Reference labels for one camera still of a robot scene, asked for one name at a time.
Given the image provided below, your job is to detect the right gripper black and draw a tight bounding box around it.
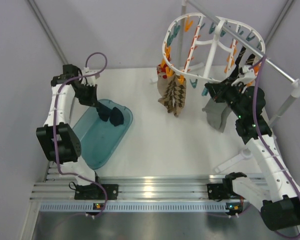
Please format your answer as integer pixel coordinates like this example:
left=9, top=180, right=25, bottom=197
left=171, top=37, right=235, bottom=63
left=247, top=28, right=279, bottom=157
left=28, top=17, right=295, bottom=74
left=206, top=77, right=247, bottom=119

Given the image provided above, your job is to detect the teal clothes peg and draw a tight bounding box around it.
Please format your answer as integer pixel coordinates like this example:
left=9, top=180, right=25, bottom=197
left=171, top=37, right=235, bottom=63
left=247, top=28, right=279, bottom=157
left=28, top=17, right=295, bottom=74
left=189, top=78, right=198, bottom=89
left=201, top=87, right=209, bottom=97

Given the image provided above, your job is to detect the navy blue sock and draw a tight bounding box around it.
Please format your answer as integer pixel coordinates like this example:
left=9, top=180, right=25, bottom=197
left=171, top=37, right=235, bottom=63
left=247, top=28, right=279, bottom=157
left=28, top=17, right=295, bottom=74
left=96, top=103, right=112, bottom=122
left=109, top=107, right=124, bottom=127

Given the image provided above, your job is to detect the white oval clip hanger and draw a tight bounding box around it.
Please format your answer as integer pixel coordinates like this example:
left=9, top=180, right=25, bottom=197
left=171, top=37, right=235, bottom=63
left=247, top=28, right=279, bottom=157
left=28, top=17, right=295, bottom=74
left=159, top=12, right=266, bottom=86

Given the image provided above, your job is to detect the grey striped sock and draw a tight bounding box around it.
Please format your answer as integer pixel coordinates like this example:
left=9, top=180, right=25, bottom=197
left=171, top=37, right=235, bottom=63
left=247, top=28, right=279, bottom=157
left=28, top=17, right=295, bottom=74
left=213, top=103, right=232, bottom=133

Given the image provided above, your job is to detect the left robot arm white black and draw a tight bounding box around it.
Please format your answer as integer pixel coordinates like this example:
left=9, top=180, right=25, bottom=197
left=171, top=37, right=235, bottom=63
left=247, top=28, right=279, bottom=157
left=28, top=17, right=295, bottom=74
left=35, top=64, right=103, bottom=199

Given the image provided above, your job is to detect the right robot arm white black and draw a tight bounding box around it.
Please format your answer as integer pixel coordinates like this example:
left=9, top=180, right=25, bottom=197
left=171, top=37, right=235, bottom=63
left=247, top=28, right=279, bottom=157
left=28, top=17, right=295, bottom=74
left=205, top=79, right=300, bottom=231

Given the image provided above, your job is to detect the grey sock in basket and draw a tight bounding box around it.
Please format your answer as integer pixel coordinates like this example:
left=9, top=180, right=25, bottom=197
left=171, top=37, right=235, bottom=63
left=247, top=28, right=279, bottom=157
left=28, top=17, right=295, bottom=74
left=202, top=99, right=226, bottom=130

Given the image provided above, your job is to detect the black striped sock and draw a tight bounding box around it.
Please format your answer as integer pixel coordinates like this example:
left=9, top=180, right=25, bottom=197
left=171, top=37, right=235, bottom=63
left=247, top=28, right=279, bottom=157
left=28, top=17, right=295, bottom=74
left=231, top=46, right=257, bottom=80

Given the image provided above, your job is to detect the teal plastic basket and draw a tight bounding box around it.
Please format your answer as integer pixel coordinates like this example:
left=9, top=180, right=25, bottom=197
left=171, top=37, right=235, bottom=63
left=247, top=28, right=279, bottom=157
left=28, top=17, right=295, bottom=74
left=72, top=99, right=133, bottom=170

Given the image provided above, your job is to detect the brown checkered sock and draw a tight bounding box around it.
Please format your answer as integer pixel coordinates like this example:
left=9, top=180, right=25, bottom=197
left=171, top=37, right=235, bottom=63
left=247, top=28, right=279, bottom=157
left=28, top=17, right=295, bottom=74
left=158, top=75, right=187, bottom=117

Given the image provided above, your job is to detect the metal drying rack stand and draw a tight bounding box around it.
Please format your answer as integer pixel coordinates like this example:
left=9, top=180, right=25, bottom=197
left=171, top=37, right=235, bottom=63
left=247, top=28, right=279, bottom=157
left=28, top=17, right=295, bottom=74
left=149, top=0, right=300, bottom=174

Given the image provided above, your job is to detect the beige sock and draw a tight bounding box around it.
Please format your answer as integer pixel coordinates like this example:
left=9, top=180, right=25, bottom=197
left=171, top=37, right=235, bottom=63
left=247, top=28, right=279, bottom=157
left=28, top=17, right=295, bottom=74
left=156, top=64, right=175, bottom=97

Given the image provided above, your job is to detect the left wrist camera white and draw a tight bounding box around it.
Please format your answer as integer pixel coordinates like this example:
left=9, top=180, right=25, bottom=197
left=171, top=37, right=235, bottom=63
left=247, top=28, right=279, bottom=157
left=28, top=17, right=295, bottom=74
left=81, top=67, right=100, bottom=86

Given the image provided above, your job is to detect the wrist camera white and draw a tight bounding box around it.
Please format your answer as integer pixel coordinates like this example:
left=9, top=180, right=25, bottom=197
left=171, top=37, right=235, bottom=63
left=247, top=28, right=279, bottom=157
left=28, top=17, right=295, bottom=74
left=236, top=65, right=256, bottom=84
left=81, top=67, right=100, bottom=86

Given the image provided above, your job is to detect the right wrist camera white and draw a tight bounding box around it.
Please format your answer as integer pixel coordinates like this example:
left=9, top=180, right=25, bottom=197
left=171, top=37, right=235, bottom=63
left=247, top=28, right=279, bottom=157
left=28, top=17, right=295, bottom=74
left=236, top=65, right=256, bottom=84

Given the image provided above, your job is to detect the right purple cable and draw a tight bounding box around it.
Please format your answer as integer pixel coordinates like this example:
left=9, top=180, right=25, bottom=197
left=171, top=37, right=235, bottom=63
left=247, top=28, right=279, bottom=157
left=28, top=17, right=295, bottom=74
left=249, top=56, right=300, bottom=238

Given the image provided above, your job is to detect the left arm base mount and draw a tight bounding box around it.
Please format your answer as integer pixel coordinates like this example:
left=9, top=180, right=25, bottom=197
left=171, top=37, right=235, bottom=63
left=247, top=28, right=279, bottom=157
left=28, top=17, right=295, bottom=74
left=69, top=183, right=119, bottom=200

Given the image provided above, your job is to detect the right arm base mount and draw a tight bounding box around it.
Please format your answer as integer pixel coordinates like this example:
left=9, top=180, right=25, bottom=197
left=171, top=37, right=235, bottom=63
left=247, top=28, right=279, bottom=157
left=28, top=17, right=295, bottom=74
left=206, top=183, right=232, bottom=202

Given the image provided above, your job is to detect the aluminium rail frame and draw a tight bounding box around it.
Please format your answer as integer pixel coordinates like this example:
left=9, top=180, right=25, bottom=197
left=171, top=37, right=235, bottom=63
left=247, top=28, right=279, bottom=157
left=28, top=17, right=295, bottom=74
left=29, top=72, right=300, bottom=213

